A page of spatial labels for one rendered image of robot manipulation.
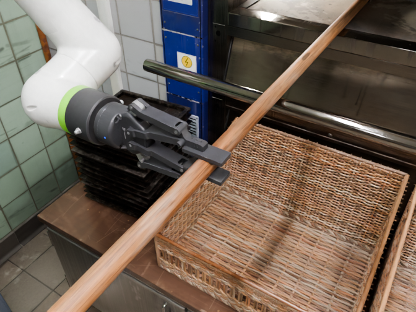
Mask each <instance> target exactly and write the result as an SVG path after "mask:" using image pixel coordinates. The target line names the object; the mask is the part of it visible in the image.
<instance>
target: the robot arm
mask: <svg viewBox="0 0 416 312"><path fill-rule="evenodd" d="M14 1H15V2H16V3H17V4H18V5H19V6H20V7H21V8H22V9H23V10H24V12H25V13H26V14H27V15H28V16H29V17H30V18H31V19H32V20H33V21H34V22H35V23H36V25H37V26H38V27H39V28H40V30H41V31H42V32H43V33H44V34H45V35H47V36H48V38H49V39H50V40H51V41H52V42H53V44H54V45H55V46H56V47H57V53H56V54H55V55H54V56H53V57H52V58H51V59H50V60H49V61H48V62H47V63H46V64H45V65H44V66H43V67H42V68H41V69H39V70H38V71H37V72H36V73H34V75H32V76H31V77H30V78H29V79H28V80H27V81H26V83H25V84H24V86H23V88H22V92H21V103H22V107H23V109H24V112H25V113H26V115H27V116H28V117H29V118H30V119H31V120H32V121H33V122H34V123H37V124H38V125H40V126H43V127H46V128H53V129H59V130H62V131H65V132H68V133H69V134H72V135H74V136H77V137H79V138H81V139H83V140H85V141H88V142H90V143H92V144H95V145H105V144H106V145H109V146H111V147H114V148H116V149H128V150H129V151H130V152H131V153H133V154H136V155H137V157H138V159H139V162H138V163H137V166H138V167H139V168H148V169H151V170H153V171H157V172H159V173H162V174H164V175H167V176H170V177H172V178H176V179H178V178H179V177H180V176H181V175H182V174H183V173H184V172H185V171H186V170H187V169H188V168H189V167H190V166H191V165H192V164H193V163H194V162H195V161H196V160H197V159H201V160H204V161H206V162H209V163H211V164H214V165H217V166H218V167H217V168H216V169H215V170H214V171H213V172H212V173H211V175H210V176H209V177H208V178H207V179H206V180H207V181H210V182H212V183H215V184H217V185H219V186H221V185H222V184H223V183H224V182H225V181H226V179H227V178H228V177H229V176H230V171H228V170H225V169H223V168H221V167H222V166H223V165H224V164H225V163H226V162H227V160H228V159H229V158H230V157H231V152H228V151H226V150H223V149H220V148H218V147H215V146H212V145H210V144H208V142H207V141H205V140H203V139H200V138H198V137H194V136H192V135H191V133H190V132H188V129H187V128H188V123H187V122H185V121H183V120H181V119H179V118H176V117H174V116H172V115H170V114H168V113H166V112H164V111H162V110H159V109H157V108H155V107H152V106H150V105H149V104H148V103H146V102H145V101H144V100H143V99H141V98H138V99H137V100H135V101H133V102H132V103H131V104H129V105H128V106H126V105H123V104H124V102H123V101H122V100H119V98H117V97H115V96H112V95H110V94H107V93H105V92H101V91H99V90H98V89H99V87H100V86H101V85H102V84H103V83H104V82H105V81H106V80H107V79H108V78H109V77H110V76H111V75H112V74H113V73H114V72H115V71H116V70H117V68H118V67H119V65H120V62H121V57H122V51H121V46H120V43H119V41H118V39H117V38H116V37H115V35H114V34H113V33H112V32H111V31H110V30H109V29H108V28H107V27H106V26H105V25H104V24H103V23H102V22H101V21H100V20H99V19H98V18H97V17H96V16H95V15H94V14H93V13H92V12H91V11H90V10H89V8H88V7H87V6H86V5H85V4H84V3H83V2H82V1H81V0H14ZM175 125H176V126H177V127H175ZM160 141H162V142H166V143H169V144H174V145H177V146H178V147H179V148H178V149H180V148H182V152H184V153H186V154H189V155H192V156H193V157H192V158H191V159H188V158H186V157H184V156H183V155H181V154H179V153H177V152H175V151H174V150H171V149H170V148H168V147H166V146H164V145H163V144H161V143H160ZM182 146H184V147H182Z"/></svg>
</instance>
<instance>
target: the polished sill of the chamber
mask: <svg viewBox="0 0 416 312"><path fill-rule="evenodd" d="M228 25H229V26H232V27H237V28H242V29H246V30H251V31H254V32H259V33H265V34H268V35H273V36H277V37H282V38H287V39H290V40H295V41H300V42H303V43H309V44H313V43H314V42H315V41H316V40H317V39H318V38H319V37H320V36H321V35H322V34H323V33H324V32H325V30H326V29H327V28H328V27H329V26H330V25H326V24H321V23H317V22H311V21H307V20H301V19H296V18H292V17H286V16H282V15H277V14H271V13H267V12H261V11H256V10H252V9H246V8H242V7H237V8H235V9H234V10H232V11H230V12H229V13H228ZM327 48H331V49H334V50H339V51H345V52H348V53H353V54H358V55H362V56H367V57H370V58H375V59H380V60H384V61H389V62H392V63H398V64H403V65H406V66H411V67H416V42H412V41H407V40H401V39H397V38H391V37H386V36H382V35H376V34H372V33H366V32H361V31H357V30H351V29H347V28H343V30H342V31H341V32H340V33H339V34H338V35H337V36H336V37H335V39H333V41H331V43H330V44H329V45H328V46H327Z"/></svg>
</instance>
